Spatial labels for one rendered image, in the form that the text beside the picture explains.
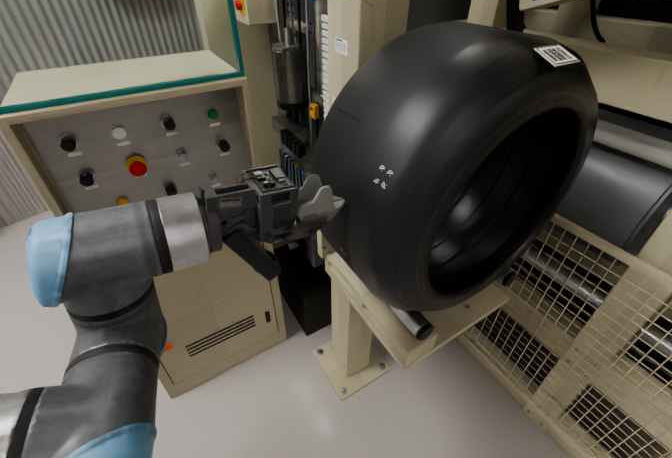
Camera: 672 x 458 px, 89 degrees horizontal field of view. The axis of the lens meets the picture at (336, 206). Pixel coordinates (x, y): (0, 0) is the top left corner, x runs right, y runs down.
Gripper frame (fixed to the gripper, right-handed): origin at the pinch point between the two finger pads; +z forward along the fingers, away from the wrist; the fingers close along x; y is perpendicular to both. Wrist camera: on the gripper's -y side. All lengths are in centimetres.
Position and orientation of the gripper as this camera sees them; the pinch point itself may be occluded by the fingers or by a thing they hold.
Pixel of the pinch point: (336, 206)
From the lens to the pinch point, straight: 53.8
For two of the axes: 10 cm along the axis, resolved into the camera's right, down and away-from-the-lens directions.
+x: -5.2, -5.1, 6.8
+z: 8.5, -2.1, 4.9
